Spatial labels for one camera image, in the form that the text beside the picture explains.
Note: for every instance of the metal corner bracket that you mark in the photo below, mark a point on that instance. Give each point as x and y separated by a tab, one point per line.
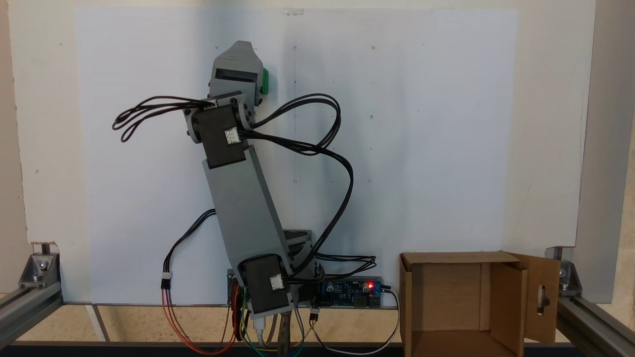
39	270
570	277

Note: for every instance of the aluminium frame rail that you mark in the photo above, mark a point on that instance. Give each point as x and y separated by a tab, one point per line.
595	327
30	310

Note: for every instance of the green dice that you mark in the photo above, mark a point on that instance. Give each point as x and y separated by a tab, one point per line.
266	82

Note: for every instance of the white paper sheet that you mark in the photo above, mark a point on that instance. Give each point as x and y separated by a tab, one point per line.
421	148

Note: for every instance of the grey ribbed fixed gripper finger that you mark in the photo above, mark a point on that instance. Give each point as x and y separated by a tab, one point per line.
238	57

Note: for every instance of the blue circuit board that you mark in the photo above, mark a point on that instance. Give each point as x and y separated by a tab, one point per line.
347	290

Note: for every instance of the open cardboard box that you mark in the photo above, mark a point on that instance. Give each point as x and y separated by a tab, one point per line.
446	297

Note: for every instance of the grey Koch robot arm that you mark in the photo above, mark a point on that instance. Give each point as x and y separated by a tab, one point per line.
243	208

